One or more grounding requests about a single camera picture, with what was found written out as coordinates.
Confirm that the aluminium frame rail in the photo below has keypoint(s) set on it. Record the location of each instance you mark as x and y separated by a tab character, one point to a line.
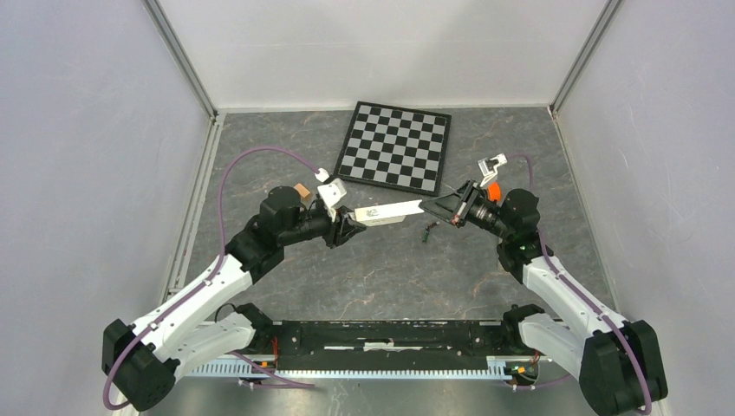
141	377

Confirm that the black white chessboard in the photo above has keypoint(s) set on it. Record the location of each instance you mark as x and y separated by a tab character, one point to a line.
395	148

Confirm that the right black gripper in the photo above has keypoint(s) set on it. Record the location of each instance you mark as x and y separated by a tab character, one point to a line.
455	207

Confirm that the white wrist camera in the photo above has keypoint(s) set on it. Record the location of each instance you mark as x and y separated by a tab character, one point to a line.
331	191
489	168

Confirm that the small wooden block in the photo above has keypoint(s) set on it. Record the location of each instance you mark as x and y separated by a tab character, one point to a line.
305	194

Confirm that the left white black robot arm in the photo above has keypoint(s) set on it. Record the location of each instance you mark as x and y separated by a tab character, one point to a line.
172	331

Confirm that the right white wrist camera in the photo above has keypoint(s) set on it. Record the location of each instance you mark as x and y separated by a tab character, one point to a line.
489	168

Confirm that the orange tape roll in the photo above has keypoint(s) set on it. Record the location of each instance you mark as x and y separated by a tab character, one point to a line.
494	192

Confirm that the white rectangular bar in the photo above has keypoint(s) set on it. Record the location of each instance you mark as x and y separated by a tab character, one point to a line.
387	214

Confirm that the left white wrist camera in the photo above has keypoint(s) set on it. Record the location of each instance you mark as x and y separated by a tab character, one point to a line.
331	191

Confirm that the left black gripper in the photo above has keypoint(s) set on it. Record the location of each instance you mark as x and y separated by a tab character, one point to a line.
343	229

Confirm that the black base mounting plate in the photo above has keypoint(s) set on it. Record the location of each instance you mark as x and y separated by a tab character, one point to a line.
385	345

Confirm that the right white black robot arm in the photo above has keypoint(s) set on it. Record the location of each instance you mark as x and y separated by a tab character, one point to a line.
616	362

